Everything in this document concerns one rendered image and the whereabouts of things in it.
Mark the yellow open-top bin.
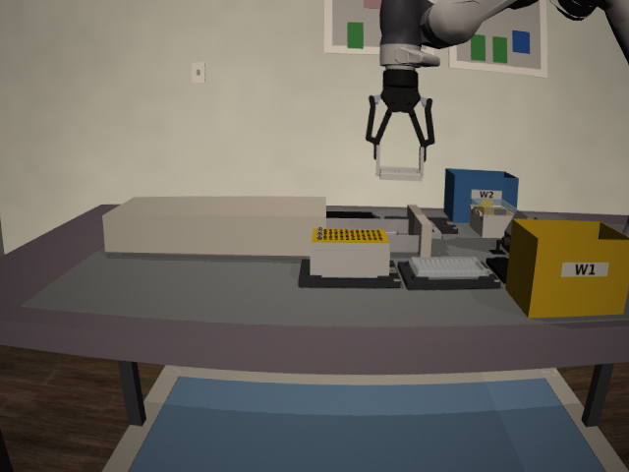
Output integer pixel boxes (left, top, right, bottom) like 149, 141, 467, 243
505, 218, 629, 318

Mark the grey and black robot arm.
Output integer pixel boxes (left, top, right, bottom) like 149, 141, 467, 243
379, 0, 629, 71

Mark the dark grey bench mat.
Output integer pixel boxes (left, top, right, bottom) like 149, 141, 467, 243
21, 222, 629, 327

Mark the blue open-top bin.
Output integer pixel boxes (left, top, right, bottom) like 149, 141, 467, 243
443, 168, 519, 223

